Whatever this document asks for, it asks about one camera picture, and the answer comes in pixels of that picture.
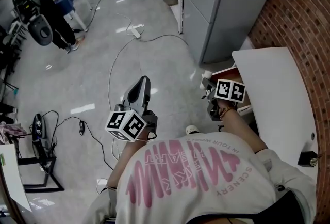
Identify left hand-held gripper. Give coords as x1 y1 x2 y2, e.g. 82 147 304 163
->
105 75 158 143

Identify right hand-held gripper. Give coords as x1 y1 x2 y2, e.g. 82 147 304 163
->
201 76 246 121

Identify white drawer with brown inside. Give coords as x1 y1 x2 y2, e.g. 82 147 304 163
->
209 64 253 117

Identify person's right forearm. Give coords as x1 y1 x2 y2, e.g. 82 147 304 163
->
219 108 269 154

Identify black shoulder bag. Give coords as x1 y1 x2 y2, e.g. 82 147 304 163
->
254 189 311 224

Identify person's left forearm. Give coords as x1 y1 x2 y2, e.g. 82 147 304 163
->
107 137 145 190

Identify white perforated clog shoe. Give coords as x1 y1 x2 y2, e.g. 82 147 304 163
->
185 124 200 134

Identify white power strip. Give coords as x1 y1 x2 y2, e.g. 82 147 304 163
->
131 25 143 38

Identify grey metal cabinet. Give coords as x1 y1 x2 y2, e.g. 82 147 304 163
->
182 0 284 65

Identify white shirt with pink print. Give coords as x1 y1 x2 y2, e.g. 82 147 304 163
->
85 131 318 224

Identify black handheld device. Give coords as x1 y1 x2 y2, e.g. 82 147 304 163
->
32 113 47 142

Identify black power adapter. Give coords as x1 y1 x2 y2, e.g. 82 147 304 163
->
298 150 323 168

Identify grey rounded chair back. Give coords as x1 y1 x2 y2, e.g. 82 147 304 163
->
27 15 54 47

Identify pink patterned cloth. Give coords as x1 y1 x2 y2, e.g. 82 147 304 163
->
0 121 28 145

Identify black metal stand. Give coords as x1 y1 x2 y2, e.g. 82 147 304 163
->
16 135 65 194

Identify black folded stands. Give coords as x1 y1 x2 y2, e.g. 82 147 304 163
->
0 24 23 94

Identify white side table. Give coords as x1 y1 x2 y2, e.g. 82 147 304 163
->
0 144 33 213

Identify beaded bracelet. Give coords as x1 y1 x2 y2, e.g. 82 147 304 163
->
218 106 237 119

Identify long grey floor cable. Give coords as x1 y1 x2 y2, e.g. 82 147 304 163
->
107 34 198 113

